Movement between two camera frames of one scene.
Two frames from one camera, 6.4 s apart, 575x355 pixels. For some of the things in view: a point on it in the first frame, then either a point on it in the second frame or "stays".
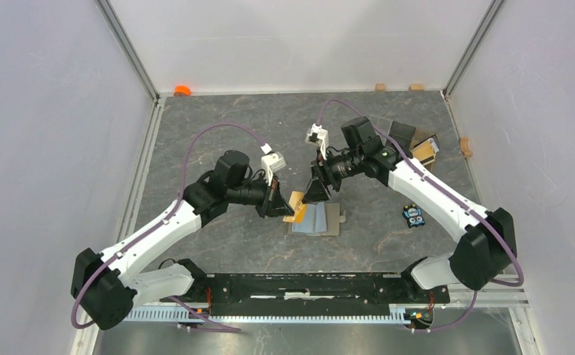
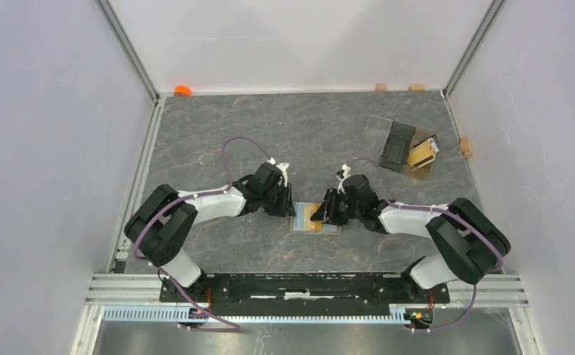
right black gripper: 321,171 -> 327,212
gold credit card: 298,208 -> 308,210
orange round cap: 182,90 stays
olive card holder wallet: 322,219 stays
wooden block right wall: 465,149 stays
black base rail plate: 315,293 stays
